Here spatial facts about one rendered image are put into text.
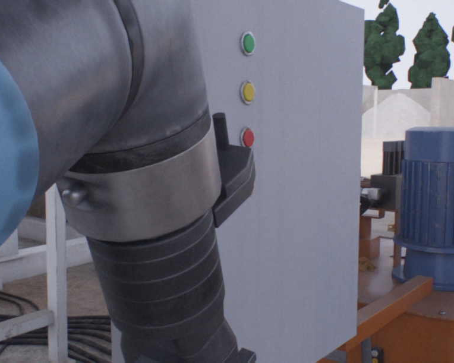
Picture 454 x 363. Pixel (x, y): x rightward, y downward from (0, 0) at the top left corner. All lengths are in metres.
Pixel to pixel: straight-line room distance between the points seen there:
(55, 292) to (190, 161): 2.27
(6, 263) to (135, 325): 3.64
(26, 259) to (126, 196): 3.78
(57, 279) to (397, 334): 1.51
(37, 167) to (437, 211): 1.46
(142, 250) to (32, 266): 3.79
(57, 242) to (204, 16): 1.90
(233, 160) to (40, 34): 0.22
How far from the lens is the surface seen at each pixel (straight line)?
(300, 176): 0.84
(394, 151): 1.77
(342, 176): 1.00
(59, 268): 2.50
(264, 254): 0.77
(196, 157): 0.29
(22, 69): 0.17
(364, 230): 1.88
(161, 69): 0.26
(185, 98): 0.27
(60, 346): 2.63
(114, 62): 0.21
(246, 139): 0.70
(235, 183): 0.35
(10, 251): 3.99
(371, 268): 1.77
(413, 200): 1.61
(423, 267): 1.64
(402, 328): 1.45
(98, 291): 3.66
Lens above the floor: 1.06
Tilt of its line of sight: 6 degrees down
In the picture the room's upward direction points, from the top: straight up
